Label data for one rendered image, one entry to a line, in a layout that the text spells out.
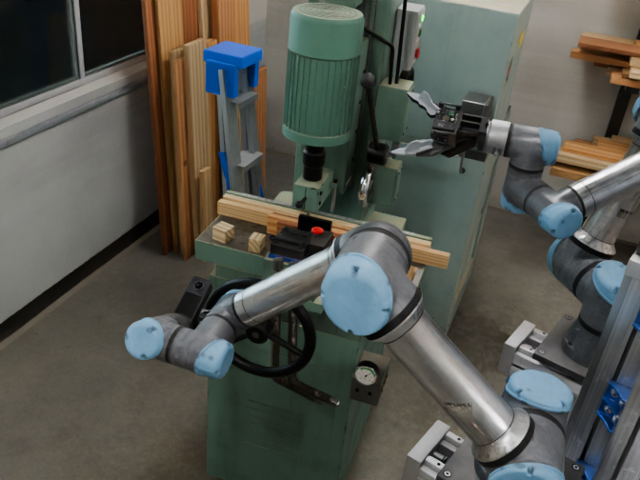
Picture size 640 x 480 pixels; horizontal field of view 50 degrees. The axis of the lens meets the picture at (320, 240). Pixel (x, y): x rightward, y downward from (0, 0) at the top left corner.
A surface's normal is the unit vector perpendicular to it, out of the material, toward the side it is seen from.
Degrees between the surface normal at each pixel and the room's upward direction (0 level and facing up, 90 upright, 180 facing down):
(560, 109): 90
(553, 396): 8
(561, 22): 90
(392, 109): 90
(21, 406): 0
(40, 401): 1
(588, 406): 90
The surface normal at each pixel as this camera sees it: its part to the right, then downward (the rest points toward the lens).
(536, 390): 0.13, -0.91
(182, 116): 0.92, 0.23
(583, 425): -0.60, 0.37
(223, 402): -0.30, 0.47
